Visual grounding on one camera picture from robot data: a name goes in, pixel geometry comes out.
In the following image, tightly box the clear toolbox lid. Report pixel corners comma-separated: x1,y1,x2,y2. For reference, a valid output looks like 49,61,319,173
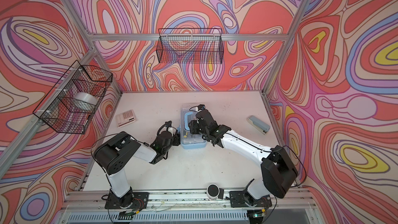
180,103,207,145

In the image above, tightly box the light blue plastic toolbox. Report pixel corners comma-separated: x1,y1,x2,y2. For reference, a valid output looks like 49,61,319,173
180,122,207,149

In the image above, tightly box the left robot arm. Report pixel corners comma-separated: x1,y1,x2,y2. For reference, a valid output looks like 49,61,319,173
90,121,180,209

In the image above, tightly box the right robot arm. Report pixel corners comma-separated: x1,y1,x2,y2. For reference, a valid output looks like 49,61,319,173
188,105,299,200

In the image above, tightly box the grey blue stapler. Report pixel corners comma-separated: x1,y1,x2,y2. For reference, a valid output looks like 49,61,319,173
247,116,271,134

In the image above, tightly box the round black white knob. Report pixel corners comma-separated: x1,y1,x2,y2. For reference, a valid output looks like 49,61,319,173
206,184,220,200

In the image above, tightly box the white tape roll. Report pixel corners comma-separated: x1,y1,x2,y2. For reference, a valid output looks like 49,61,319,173
73,92,98,113

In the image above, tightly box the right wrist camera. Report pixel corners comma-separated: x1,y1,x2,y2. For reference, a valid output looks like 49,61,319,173
197,104,206,112

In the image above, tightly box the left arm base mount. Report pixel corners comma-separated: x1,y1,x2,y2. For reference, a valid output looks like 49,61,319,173
105,190,149,210

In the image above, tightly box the back black wire basket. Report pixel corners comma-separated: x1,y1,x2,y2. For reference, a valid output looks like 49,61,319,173
156,28,224,64

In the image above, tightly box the black wire basket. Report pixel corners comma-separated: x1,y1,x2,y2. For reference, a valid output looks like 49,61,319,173
156,28,224,64
33,61,113,134

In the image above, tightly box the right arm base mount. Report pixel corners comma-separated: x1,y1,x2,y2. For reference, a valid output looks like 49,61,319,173
228,191,273,209

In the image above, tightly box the left black wire basket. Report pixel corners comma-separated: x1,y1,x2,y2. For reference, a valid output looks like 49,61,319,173
33,61,113,134

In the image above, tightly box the aluminium front rail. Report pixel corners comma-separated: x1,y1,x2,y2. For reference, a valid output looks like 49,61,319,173
61,188,318,212

